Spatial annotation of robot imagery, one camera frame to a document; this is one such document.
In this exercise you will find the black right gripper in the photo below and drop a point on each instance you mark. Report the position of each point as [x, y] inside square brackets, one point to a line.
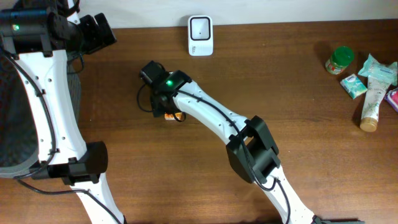
[158, 106]

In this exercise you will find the small teal tissue packet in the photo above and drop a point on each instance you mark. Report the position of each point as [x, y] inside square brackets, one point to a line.
[353, 86]

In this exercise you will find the cream tube gold cap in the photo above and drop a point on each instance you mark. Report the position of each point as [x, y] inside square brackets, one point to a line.
[374, 96]

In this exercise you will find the white barcode scanner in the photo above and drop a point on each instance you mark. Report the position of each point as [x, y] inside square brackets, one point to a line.
[200, 36]

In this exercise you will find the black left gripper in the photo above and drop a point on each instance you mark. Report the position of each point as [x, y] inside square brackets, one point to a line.
[94, 43]

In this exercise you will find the dark grey plastic basket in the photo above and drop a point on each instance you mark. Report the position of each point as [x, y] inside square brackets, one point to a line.
[40, 103]

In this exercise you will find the red purple tissue pack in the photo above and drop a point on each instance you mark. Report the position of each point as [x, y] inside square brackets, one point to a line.
[392, 98]

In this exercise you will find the green lid glass jar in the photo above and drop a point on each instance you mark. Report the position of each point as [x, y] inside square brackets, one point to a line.
[340, 59]

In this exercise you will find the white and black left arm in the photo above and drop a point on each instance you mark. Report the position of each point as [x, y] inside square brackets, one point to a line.
[43, 26]

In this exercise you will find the orange snack packet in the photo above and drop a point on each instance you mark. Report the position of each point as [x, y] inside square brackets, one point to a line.
[175, 116]

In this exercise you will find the mint green snack packet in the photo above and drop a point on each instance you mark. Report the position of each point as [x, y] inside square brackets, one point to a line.
[383, 72]

